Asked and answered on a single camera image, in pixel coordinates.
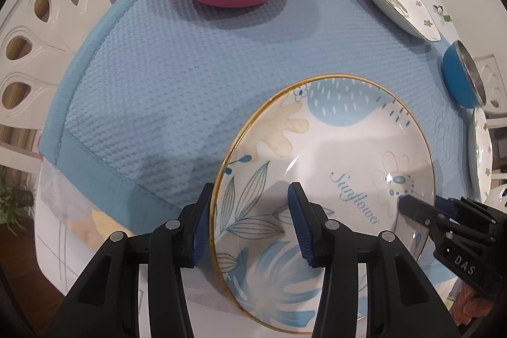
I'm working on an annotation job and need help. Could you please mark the white chair right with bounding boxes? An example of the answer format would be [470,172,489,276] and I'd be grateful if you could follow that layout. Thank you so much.
[472,53,507,180]

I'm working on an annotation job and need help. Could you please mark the potted green plant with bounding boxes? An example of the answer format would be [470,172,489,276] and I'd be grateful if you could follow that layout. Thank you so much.
[0,172,34,235]

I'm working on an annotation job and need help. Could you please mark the light blue waffle mat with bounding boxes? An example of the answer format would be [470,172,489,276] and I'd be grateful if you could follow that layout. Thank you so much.
[40,0,472,233]

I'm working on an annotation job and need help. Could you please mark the sunflower plate gold rim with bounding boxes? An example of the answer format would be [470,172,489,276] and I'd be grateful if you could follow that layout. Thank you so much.
[210,74,435,335]

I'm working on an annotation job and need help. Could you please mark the large white floral plate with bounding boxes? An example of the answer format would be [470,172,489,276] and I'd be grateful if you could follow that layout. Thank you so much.
[467,108,492,203]

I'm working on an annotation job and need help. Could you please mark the white chair left near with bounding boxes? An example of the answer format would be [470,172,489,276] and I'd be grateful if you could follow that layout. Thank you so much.
[0,0,140,173]

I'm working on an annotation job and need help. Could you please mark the green wrapped candy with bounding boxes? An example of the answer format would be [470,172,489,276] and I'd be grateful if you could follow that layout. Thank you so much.
[432,4,452,23]

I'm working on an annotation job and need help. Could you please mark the white chair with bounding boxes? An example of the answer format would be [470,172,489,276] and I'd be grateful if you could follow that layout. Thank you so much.
[0,0,140,173]
[472,53,507,180]

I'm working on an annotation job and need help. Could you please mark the small white floral plate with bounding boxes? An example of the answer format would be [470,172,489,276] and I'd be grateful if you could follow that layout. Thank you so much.
[371,0,442,42]

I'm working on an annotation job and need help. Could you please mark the blue steel bowl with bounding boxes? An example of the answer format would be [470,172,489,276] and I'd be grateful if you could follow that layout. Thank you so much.
[442,39,486,109]

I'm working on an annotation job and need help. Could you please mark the person's hand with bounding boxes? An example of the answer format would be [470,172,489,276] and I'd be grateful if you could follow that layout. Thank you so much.
[449,283,494,326]

